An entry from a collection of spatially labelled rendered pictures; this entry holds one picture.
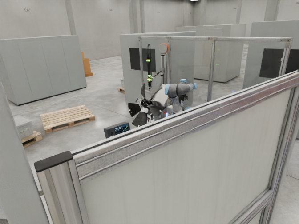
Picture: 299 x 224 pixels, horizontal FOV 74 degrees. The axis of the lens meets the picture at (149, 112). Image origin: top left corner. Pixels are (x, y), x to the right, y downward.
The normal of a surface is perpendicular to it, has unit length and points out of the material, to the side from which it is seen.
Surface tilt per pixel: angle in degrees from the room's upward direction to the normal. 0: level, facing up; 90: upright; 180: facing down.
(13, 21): 90
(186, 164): 89
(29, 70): 90
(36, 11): 90
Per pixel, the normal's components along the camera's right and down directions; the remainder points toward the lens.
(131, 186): 0.58, 0.29
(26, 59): 0.74, 0.23
